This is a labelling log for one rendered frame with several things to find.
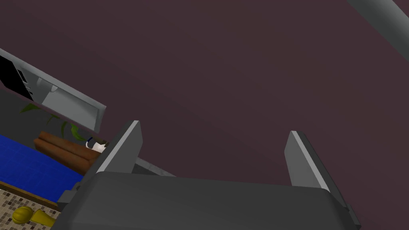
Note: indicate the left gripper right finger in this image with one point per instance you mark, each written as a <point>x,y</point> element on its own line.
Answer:
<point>302,166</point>

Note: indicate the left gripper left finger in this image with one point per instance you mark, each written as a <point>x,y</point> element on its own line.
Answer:
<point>123,153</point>

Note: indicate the green plant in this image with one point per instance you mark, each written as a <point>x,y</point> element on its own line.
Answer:
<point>74,131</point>

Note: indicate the brown sofa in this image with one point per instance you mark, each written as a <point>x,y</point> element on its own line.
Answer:
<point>68,151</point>

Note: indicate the grey appliance with black panel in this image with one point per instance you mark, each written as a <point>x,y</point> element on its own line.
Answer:
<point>68,103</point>

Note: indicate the yellow door knob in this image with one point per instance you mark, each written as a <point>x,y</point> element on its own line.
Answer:
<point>23,215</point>

